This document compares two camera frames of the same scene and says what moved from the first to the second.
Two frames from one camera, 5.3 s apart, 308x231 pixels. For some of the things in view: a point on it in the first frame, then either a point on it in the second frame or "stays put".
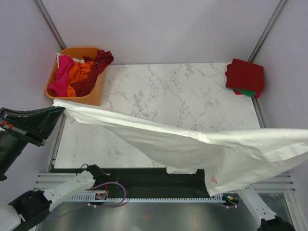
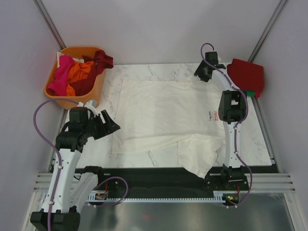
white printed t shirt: x=231 y=159 → x=151 y=113
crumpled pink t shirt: x=57 y=87 stays put
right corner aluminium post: x=267 y=31 stays put
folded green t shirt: x=250 y=93 stays put
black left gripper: x=36 y=124 → x=106 y=128
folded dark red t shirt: x=243 y=74 stays put
